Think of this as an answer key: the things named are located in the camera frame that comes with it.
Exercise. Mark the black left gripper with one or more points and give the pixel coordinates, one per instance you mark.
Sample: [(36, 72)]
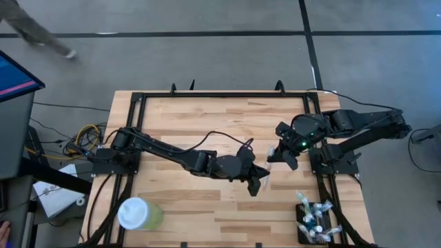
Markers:
[(246, 170)]

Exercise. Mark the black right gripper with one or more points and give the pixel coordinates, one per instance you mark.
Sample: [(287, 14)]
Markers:
[(298, 136)]

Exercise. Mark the teal mouthwash bottle white cap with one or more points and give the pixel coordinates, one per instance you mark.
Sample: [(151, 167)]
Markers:
[(318, 228), (306, 218)]

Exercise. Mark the teal white bagged toothbrush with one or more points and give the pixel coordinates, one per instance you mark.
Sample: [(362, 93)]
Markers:
[(324, 206)]

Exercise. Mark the pink white bagged toothbrush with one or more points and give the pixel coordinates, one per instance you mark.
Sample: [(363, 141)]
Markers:
[(302, 228)]

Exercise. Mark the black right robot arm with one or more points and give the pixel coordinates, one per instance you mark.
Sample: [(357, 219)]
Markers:
[(358, 131)]

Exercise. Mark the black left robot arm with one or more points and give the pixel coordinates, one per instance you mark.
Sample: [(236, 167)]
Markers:
[(165, 149)]

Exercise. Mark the black organizer basket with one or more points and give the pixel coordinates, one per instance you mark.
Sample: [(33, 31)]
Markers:
[(299, 241)]

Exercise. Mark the green cup white lid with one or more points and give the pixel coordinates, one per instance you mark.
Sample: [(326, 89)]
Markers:
[(132, 213)]

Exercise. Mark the grey metal stand foot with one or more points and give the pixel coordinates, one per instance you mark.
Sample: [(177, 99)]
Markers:
[(430, 135)]

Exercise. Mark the white tape roll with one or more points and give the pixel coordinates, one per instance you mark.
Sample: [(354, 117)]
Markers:
[(80, 201)]

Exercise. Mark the white box on floor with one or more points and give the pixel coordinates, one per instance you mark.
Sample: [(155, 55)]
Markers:
[(55, 196)]

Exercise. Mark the black diagonal desk bar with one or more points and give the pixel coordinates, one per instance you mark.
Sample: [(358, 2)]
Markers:
[(51, 175)]

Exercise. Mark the monitor with blue screen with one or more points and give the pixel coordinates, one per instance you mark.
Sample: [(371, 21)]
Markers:
[(13, 79)]

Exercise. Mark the person's hand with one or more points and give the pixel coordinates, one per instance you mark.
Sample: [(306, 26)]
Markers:
[(3, 234)]

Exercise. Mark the person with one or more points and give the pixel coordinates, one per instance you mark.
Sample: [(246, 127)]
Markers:
[(31, 29)]

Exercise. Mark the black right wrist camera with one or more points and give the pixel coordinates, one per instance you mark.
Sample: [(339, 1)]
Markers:
[(292, 161)]

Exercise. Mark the black aluminium rig frame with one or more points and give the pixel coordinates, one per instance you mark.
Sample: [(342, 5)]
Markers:
[(224, 94)]

